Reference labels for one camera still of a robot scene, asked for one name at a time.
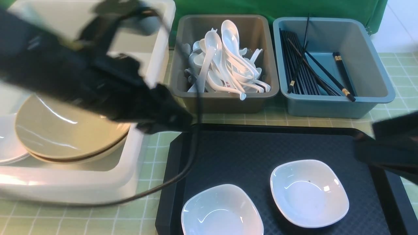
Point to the blue plastic chopstick bin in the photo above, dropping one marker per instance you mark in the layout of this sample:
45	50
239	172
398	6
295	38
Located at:
368	77

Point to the tan noodle bowl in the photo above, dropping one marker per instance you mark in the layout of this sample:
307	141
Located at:
56	130
97	156

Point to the white square dish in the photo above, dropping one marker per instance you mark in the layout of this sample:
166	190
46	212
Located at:
308	193
221	210

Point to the black chopstick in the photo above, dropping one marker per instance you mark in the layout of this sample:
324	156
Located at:
343	72
333	79

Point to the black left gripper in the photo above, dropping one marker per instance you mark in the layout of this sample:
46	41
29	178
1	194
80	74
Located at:
122	95

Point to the bundle of black chopsticks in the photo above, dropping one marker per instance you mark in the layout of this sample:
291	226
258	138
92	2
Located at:
301	78

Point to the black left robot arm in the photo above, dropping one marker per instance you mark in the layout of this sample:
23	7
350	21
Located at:
81	73

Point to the black plastic serving tray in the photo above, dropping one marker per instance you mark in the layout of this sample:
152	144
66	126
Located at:
245	156

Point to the white spoon top centre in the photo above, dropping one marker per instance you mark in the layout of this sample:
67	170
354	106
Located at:
231	44

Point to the white spoon leaning left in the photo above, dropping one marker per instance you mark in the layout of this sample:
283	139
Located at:
200	60

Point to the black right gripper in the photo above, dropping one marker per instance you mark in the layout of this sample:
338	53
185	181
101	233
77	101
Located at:
394	147

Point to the large white plastic tub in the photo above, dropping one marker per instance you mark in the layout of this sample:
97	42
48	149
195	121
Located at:
111	178

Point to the white spoon with red print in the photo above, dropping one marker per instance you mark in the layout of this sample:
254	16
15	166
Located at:
219	86

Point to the white dish in tub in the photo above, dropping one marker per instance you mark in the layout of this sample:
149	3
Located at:
11	150

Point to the tan noodle bowl in tub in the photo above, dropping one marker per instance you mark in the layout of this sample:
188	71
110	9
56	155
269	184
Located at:
97	156

